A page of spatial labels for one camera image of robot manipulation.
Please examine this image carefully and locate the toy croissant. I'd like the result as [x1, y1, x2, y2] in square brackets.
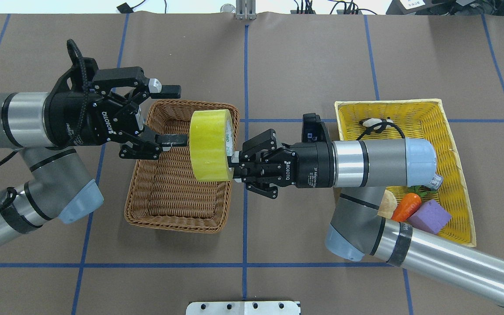
[377, 189, 398, 219]

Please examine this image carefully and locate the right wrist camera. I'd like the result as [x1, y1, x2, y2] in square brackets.
[301, 113, 330, 143]

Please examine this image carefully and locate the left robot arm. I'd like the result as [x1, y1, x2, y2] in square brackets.
[0, 56, 188, 246]

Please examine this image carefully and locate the toy panda figurine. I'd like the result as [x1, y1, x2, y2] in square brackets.
[358, 117, 394, 135]

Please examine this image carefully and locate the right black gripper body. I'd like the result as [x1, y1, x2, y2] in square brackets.
[239, 128, 336, 199]

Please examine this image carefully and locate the brown wicker basket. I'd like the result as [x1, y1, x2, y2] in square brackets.
[124, 100, 240, 234]

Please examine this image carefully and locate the yellow woven basket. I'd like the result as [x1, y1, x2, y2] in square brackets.
[334, 98, 476, 247]

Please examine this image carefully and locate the white mount base plate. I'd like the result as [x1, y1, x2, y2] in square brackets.
[185, 301, 302, 315]

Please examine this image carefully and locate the purple foam block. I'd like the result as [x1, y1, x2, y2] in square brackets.
[407, 199, 452, 235]

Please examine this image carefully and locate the toy carrot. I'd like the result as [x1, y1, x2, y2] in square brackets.
[391, 185, 438, 223]

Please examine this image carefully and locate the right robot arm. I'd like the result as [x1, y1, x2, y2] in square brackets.
[224, 127, 504, 308]

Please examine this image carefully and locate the yellow tape roll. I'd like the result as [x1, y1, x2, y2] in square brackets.
[189, 109, 235, 182]

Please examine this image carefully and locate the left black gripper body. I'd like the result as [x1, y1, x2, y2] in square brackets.
[44, 56, 152, 151]

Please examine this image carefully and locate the aluminium frame post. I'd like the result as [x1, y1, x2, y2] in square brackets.
[234, 0, 257, 21]

